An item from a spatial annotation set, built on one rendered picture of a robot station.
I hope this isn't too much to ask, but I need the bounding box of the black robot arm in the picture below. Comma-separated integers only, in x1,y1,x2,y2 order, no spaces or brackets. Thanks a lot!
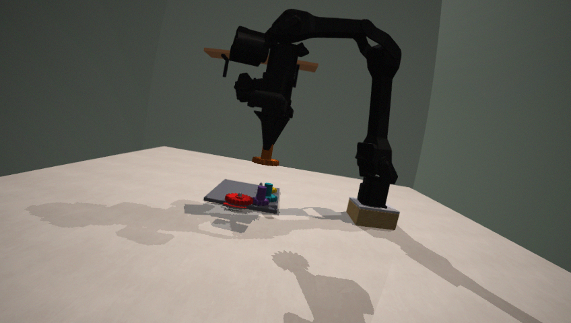
229,9,401,209

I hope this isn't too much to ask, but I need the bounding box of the teal gear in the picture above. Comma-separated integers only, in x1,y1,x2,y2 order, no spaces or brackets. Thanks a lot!
264,183,277,202

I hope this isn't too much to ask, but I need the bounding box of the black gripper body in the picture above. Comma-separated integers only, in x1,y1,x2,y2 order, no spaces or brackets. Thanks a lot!
247,68,295,118

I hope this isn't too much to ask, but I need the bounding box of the orange gear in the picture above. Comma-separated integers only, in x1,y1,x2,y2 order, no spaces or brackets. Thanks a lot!
252,144,279,166

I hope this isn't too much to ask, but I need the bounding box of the red gear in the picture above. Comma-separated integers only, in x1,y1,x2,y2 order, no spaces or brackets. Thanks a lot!
225,193,254,206

